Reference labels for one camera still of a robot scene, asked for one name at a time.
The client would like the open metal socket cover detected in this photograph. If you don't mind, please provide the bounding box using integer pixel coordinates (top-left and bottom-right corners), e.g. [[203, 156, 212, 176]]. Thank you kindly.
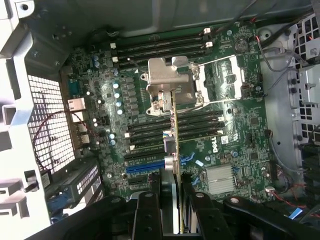
[[199, 55, 248, 101]]

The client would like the silver disk bay cage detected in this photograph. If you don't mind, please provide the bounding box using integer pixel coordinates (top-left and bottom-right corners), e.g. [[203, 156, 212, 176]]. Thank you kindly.
[[287, 17, 320, 153]]

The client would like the silver chipset heatsink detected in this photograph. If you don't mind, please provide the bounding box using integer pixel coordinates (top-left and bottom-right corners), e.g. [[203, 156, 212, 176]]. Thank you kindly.
[[205, 164, 238, 190]]

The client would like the thin red black wire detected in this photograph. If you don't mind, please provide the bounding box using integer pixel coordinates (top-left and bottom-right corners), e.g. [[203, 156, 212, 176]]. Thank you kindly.
[[31, 109, 97, 173]]

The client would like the round coin cell battery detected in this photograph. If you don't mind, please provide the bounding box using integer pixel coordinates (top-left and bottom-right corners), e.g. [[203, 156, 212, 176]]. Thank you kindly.
[[234, 38, 249, 53]]

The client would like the open black PC case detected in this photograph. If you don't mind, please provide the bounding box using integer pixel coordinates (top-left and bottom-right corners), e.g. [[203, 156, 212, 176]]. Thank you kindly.
[[0, 0, 320, 240]]

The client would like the green Dell motherboard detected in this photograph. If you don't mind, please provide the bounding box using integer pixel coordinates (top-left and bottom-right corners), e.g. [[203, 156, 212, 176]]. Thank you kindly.
[[61, 21, 280, 205]]

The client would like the CPU socket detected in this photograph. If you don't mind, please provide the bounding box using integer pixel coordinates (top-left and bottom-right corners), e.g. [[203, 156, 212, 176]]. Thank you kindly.
[[139, 61, 210, 116]]

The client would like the blue expansion slot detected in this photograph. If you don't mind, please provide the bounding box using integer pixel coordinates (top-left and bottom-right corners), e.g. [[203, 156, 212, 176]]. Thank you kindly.
[[125, 164, 166, 175]]

